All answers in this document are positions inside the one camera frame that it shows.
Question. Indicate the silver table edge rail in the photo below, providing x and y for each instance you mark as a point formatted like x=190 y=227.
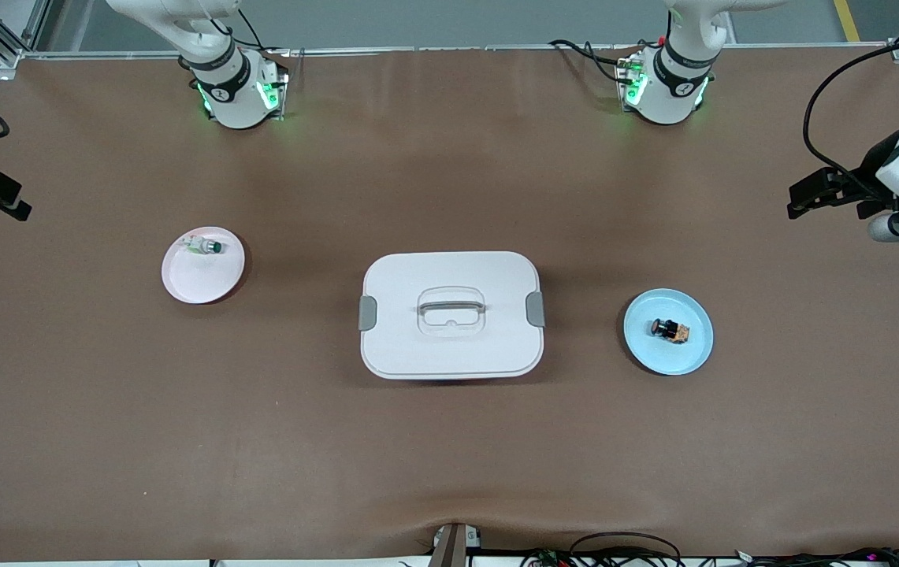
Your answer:
x=457 y=50

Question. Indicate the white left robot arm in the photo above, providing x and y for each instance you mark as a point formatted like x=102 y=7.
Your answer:
x=666 y=90

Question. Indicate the light blue round plate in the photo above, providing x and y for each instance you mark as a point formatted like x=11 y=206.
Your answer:
x=654 y=354

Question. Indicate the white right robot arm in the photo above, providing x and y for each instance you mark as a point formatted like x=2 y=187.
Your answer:
x=232 y=98

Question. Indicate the brown table cover mat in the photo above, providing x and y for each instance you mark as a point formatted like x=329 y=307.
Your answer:
x=449 y=457

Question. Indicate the green push-button switch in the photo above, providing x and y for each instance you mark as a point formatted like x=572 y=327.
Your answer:
x=209 y=246

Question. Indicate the camera mount post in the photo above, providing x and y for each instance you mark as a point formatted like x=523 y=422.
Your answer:
x=453 y=547

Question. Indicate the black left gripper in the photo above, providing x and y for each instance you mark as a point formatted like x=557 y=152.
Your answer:
x=867 y=175

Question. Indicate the white lidded storage box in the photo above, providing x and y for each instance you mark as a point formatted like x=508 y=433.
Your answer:
x=449 y=346

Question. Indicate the orange push-button switch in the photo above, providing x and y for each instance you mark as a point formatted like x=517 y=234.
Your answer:
x=674 y=331

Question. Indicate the pink round plate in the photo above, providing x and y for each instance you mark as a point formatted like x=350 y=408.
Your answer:
x=197 y=279

